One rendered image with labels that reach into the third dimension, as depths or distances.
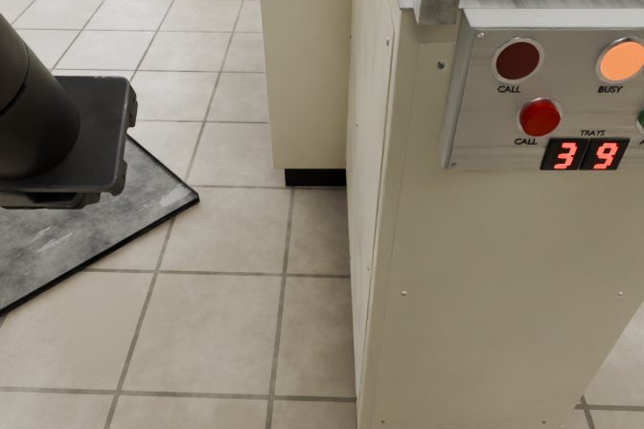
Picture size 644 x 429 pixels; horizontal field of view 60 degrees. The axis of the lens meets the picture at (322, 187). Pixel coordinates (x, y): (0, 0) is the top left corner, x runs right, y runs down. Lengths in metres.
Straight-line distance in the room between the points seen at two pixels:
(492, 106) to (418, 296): 0.30
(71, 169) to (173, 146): 1.41
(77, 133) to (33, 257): 1.19
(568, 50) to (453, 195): 0.19
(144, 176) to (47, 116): 1.32
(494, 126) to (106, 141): 0.31
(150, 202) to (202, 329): 0.42
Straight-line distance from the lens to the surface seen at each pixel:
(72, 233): 1.51
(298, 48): 1.25
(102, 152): 0.31
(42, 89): 0.28
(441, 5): 0.43
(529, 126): 0.49
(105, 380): 1.24
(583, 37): 0.47
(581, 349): 0.86
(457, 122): 0.48
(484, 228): 0.62
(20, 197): 0.33
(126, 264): 1.41
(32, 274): 1.46
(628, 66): 0.49
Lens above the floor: 1.03
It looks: 42 degrees down
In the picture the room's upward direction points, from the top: straight up
